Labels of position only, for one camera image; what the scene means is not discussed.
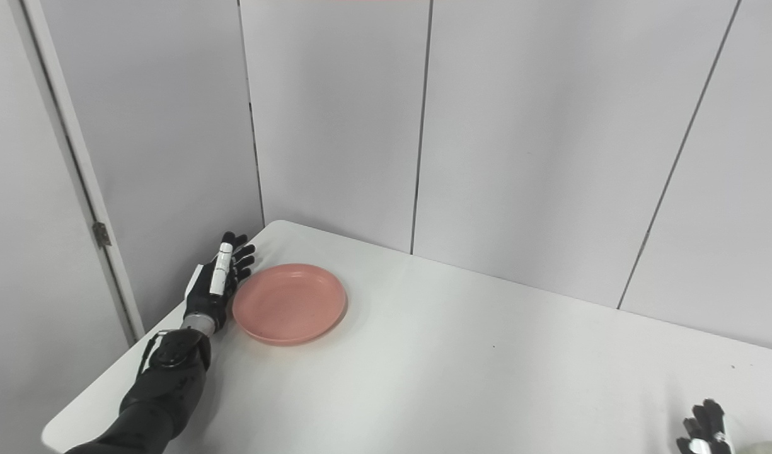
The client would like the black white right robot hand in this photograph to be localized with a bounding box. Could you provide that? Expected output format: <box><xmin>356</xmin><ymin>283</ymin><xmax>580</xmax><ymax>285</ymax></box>
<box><xmin>676</xmin><ymin>399</ymin><xmax>733</xmax><ymax>454</ymax></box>

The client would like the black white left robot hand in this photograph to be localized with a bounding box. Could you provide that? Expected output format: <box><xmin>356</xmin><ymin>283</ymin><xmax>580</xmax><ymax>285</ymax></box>
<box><xmin>183</xmin><ymin>231</ymin><xmax>256</xmax><ymax>334</ymax></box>

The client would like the pink round plate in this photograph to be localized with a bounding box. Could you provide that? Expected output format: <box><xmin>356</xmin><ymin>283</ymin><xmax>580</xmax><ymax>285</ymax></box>
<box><xmin>232</xmin><ymin>264</ymin><xmax>347</xmax><ymax>346</ymax></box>

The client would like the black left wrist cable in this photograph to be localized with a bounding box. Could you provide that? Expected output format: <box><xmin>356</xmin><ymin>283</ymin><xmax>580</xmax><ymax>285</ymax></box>
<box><xmin>137</xmin><ymin>331</ymin><xmax>166</xmax><ymax>379</ymax></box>

